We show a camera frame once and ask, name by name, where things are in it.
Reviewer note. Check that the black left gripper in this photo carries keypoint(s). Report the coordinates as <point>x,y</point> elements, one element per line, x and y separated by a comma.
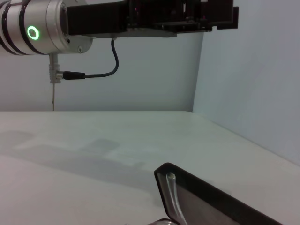
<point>98,21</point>

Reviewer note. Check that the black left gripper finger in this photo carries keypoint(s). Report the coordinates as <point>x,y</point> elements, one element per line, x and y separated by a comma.
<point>225,17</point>

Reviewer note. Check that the black glasses case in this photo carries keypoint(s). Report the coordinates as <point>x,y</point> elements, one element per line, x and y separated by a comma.
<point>211,194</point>

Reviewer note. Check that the clear transparent glasses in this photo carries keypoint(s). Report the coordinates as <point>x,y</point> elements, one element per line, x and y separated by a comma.
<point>172,189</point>

